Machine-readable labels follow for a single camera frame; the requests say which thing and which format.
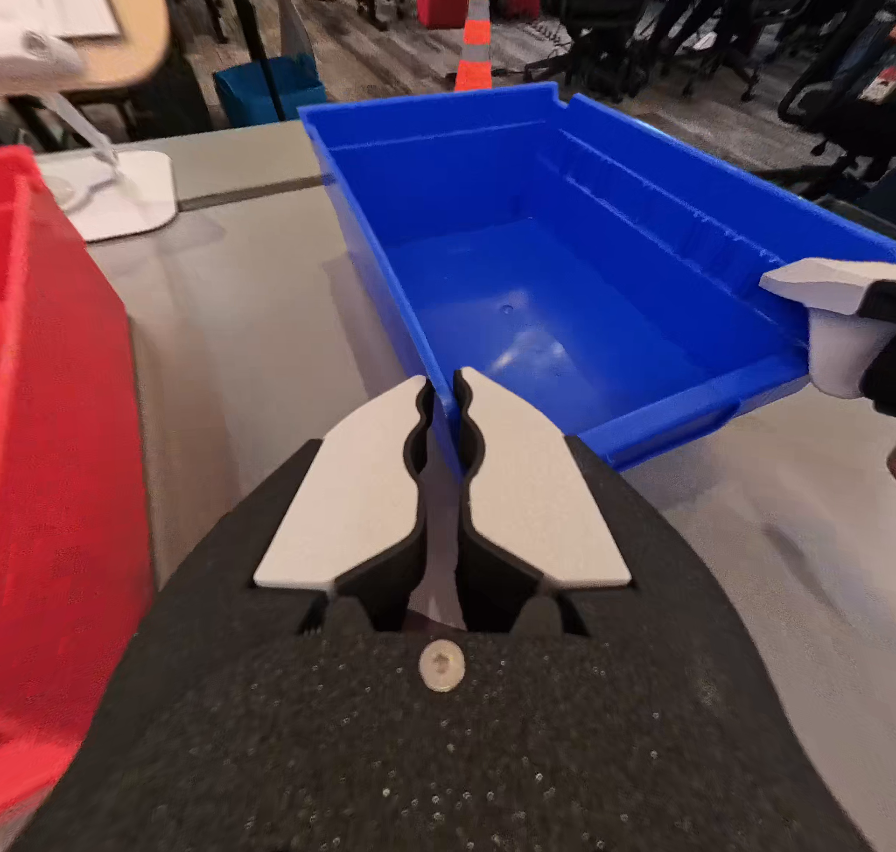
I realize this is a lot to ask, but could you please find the blue plastic bin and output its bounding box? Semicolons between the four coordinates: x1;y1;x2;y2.
299;81;896;472

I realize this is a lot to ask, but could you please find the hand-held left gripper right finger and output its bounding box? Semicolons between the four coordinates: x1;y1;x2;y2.
455;367;634;594

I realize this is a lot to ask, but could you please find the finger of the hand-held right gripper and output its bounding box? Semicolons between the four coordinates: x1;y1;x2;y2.
808;307;894;401
761;258;896;320

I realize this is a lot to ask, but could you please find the orange striped bar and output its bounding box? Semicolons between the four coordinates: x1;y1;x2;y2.
453;0;494;93

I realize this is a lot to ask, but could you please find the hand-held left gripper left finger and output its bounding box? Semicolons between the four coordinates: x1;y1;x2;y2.
254;375;431;594

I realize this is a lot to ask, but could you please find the red plastic bin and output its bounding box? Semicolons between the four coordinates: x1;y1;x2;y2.
0;146;158;818

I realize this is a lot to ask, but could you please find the black office chair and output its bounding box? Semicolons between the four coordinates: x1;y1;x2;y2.
525;0;659;97

